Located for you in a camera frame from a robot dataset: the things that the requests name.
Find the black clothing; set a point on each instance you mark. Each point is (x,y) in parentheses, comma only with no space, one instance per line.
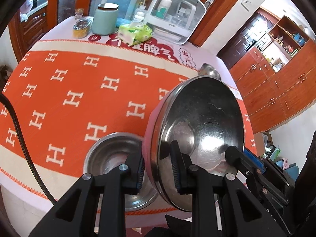
(170,227)

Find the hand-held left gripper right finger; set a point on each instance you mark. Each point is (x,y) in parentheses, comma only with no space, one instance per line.
(176,167)

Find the red printed table cover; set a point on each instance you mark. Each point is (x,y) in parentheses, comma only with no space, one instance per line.
(160,47)

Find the white pill bottle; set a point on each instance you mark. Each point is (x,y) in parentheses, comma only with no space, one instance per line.
(139,18)

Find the small amber glass jar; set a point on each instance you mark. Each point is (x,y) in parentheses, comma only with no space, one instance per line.
(79,14)

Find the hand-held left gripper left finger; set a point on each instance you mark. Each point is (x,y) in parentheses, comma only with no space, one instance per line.
(140,172)

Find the dark wooden door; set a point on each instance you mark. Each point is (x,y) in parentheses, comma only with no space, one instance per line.
(246,37)

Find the mint green canister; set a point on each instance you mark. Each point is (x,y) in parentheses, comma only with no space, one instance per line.
(105,19)

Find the green tissue pack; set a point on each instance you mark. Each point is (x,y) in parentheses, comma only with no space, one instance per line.
(134,33)

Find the wooden wall cabinet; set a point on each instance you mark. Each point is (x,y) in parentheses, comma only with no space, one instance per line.
(271,91)

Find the pink steel bowl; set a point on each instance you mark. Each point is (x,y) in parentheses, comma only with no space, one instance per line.
(202,118)

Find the white sterilizer cabinet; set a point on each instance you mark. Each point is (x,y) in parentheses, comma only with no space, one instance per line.
(172,14)

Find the cardboard box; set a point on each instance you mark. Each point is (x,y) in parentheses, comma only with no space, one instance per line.
(261,143)

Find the large steel bowl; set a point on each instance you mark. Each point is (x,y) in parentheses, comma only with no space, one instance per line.
(108,155)

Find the small steel bowl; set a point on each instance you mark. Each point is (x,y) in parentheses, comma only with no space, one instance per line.
(209,70)

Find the wooden kitchen cabinet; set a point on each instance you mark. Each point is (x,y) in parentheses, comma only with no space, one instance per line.
(32,24)

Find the white wall switch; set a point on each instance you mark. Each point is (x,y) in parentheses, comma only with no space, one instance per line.
(245,3)

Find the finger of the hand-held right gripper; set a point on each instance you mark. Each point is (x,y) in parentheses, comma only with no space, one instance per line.
(256,159)
(243,165)

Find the glass jar with yellow contents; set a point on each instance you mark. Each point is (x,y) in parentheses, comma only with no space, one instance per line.
(81,28)

